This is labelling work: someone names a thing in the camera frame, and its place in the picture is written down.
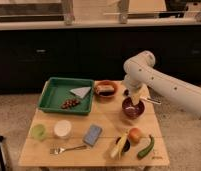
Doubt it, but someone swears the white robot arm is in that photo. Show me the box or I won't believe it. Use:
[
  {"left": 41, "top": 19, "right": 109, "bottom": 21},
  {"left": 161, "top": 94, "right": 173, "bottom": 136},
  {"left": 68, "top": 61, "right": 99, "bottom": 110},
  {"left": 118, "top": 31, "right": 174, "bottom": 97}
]
[{"left": 122, "top": 51, "right": 201, "bottom": 121}]

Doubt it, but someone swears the bunch of dark grapes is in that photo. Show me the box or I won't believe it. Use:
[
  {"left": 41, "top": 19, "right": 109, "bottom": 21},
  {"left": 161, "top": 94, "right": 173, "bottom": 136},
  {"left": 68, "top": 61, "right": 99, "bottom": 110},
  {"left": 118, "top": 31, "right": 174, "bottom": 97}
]
[{"left": 61, "top": 98, "right": 80, "bottom": 109}]

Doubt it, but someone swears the white paper cup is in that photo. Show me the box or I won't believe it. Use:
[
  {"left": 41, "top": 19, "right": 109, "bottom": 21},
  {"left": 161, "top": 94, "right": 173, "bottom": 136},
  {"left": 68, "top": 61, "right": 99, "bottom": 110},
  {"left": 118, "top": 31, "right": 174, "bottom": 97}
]
[{"left": 54, "top": 120, "right": 72, "bottom": 139}]

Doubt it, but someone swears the green plastic cup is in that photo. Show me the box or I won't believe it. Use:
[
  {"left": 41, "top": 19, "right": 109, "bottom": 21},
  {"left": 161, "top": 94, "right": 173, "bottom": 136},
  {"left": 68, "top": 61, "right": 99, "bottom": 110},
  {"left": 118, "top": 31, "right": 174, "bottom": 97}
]
[{"left": 30, "top": 124, "right": 46, "bottom": 141}]

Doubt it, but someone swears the dark red bowl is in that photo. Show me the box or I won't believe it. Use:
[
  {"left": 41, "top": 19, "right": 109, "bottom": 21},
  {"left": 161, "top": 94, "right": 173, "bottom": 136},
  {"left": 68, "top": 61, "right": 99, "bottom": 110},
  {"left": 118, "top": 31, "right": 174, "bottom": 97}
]
[{"left": 122, "top": 97, "right": 145, "bottom": 119}]

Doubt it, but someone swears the orange bowl with bread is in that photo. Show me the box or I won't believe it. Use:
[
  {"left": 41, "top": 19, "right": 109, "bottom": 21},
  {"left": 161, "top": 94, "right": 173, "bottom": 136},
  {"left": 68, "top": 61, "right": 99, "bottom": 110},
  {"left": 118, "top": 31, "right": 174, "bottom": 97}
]
[{"left": 94, "top": 80, "right": 118, "bottom": 98}]

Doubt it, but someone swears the wooden table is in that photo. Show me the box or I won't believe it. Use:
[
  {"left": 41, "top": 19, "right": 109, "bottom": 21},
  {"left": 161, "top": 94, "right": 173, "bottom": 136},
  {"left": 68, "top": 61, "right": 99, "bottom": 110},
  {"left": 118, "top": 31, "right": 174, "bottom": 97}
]
[{"left": 19, "top": 87, "right": 169, "bottom": 168}]

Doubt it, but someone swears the red orange apple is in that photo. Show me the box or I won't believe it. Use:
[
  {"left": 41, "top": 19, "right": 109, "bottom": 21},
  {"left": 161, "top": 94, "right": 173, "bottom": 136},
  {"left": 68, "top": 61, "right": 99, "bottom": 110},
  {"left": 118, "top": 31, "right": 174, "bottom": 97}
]
[{"left": 128, "top": 128, "right": 142, "bottom": 143}]

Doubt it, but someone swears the small black bowl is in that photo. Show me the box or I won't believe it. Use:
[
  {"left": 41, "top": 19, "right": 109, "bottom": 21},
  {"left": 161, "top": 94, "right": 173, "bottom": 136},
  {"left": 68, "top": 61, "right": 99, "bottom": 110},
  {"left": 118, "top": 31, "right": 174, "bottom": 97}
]
[{"left": 115, "top": 137, "right": 130, "bottom": 153}]

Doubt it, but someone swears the white triangular sandwich wedge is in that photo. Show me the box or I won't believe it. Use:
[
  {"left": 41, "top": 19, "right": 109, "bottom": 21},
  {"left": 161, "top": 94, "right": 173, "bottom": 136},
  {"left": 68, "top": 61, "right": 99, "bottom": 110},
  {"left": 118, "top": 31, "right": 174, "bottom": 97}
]
[{"left": 70, "top": 87, "right": 91, "bottom": 99}]

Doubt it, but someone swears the blue sponge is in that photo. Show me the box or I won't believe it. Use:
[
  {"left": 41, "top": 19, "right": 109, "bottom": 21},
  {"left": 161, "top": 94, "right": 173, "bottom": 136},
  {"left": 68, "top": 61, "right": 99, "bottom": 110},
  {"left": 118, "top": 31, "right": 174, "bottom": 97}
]
[{"left": 83, "top": 125, "right": 102, "bottom": 146}]

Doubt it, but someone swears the green cucumber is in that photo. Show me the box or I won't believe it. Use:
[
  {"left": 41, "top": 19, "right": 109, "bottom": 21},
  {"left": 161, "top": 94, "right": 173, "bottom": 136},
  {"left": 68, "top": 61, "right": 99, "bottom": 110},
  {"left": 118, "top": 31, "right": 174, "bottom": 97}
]
[{"left": 137, "top": 135, "right": 155, "bottom": 159}]

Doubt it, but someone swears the green plastic tray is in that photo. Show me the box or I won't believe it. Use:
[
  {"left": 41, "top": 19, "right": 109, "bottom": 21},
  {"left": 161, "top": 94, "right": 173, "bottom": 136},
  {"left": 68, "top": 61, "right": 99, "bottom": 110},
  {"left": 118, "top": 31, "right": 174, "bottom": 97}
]
[{"left": 38, "top": 77, "right": 94, "bottom": 116}]

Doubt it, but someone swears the silver metal fork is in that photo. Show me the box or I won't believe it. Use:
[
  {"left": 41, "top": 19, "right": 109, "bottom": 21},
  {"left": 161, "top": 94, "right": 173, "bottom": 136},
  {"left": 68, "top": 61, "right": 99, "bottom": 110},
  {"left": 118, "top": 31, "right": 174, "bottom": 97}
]
[{"left": 49, "top": 145, "right": 87, "bottom": 155}]

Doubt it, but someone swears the dark cabinet counter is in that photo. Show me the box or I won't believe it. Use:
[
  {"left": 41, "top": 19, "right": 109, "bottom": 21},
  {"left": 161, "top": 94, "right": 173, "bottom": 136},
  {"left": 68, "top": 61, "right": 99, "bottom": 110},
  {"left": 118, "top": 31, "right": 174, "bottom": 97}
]
[{"left": 0, "top": 22, "right": 201, "bottom": 94}]

